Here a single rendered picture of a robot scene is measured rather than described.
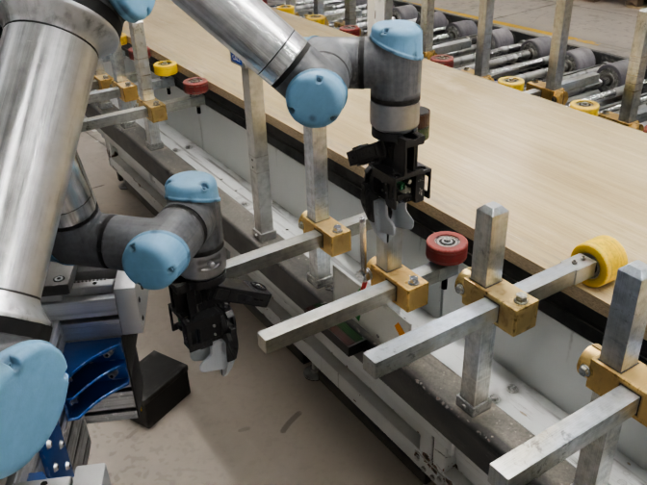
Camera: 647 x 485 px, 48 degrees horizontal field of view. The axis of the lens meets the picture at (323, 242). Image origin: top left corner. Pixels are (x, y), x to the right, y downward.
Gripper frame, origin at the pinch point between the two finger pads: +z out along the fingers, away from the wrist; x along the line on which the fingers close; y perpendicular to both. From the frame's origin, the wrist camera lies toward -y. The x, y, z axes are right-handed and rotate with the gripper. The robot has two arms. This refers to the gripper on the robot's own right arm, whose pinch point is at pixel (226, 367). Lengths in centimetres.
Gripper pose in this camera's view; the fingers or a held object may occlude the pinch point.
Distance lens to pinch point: 123.5
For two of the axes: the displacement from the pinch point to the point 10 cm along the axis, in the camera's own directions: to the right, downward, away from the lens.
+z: 0.3, 8.7, 5.0
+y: -8.3, 2.9, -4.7
